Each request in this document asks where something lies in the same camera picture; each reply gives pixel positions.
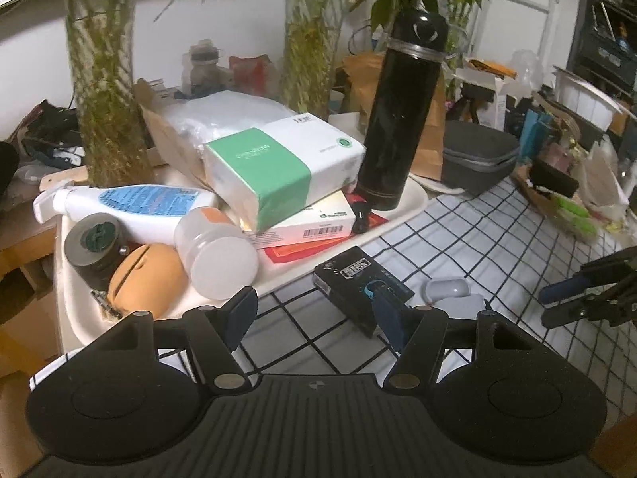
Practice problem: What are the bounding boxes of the white orange plastic jar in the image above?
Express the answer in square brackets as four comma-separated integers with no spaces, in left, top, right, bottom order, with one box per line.
[173,206,260,300]

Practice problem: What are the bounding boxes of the orange egg-shaped toy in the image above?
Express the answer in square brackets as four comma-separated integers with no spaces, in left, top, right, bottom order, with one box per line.
[107,243,192,320]

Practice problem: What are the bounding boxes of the green white tissue pack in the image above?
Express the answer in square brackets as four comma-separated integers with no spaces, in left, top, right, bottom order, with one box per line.
[203,114,368,234]

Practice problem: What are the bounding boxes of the red snack bag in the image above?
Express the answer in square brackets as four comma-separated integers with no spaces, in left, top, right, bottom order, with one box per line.
[229,55,277,96]

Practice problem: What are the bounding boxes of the grey zip case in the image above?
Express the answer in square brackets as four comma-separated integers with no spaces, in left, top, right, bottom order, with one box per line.
[440,119,521,195]

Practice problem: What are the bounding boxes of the brown cardboard box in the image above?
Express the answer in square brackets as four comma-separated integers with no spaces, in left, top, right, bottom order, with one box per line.
[0,304,68,478]

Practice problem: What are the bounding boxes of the small black box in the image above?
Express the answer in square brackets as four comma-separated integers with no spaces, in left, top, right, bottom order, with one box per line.
[313,245,415,339]

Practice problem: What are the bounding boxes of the yellow package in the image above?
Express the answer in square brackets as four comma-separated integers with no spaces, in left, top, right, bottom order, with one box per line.
[468,57,518,80]

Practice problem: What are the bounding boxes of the clear plastic bag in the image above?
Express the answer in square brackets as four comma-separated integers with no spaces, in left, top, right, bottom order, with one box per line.
[162,92,299,165]

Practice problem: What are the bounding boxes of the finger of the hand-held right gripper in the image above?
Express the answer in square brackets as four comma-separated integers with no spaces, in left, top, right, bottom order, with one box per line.
[541,283,637,330]
[539,245,637,306]

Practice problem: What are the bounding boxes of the black thermos bottle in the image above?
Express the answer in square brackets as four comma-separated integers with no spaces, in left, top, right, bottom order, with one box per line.
[356,6,449,211]

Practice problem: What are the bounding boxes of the white spray bottle blue label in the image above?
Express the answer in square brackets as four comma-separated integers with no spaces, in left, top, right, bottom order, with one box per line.
[32,184,220,245]

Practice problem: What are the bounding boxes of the black flat box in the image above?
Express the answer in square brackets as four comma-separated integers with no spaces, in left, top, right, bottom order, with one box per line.
[528,162,581,201]

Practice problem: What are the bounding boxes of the white flat carton box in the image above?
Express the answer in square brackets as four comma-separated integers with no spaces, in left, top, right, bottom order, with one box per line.
[244,189,357,249]

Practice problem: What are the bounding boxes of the black shelf rack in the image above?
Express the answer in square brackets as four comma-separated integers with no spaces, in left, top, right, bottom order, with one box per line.
[567,0,637,95]

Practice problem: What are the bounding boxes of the small dark jar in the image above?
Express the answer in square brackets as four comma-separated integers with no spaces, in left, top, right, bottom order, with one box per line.
[186,40,223,99]

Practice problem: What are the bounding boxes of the white tall carton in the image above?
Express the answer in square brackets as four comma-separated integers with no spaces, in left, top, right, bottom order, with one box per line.
[490,77,509,130]

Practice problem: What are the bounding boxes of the white black checkered tablecloth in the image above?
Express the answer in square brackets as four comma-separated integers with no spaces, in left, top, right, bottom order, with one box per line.
[30,174,637,411]

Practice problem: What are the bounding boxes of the black key fob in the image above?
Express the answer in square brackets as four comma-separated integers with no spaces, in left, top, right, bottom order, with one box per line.
[351,202,372,235]

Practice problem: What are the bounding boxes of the wooden chair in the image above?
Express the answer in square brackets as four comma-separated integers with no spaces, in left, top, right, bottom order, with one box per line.
[0,209,63,310]

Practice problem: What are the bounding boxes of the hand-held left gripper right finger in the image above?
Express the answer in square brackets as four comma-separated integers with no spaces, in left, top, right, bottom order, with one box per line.
[369,285,529,392]

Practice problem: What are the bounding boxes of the white earbuds case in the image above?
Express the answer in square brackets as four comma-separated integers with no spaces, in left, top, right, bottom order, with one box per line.
[423,278,471,304]

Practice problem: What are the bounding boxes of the white plastic basin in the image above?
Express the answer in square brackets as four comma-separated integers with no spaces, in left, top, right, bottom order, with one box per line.
[555,67,636,133]

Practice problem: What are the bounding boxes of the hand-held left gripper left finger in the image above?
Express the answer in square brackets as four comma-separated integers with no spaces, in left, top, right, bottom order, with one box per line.
[106,285,260,394]

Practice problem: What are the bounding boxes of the brown paper bag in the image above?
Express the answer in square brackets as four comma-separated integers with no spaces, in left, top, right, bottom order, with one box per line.
[343,52,446,181]
[132,78,215,192]

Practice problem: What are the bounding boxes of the white plastic tray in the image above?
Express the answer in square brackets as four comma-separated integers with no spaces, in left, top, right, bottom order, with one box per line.
[55,169,430,354]

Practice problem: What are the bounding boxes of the white oval plate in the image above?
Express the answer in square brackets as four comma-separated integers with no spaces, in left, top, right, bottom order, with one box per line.
[408,174,466,195]

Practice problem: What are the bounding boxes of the grey tape roll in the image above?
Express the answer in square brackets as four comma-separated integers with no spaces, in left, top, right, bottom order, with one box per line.
[64,212,131,290]

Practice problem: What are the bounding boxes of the red packet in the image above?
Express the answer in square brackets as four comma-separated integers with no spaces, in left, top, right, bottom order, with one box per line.
[261,212,389,270]

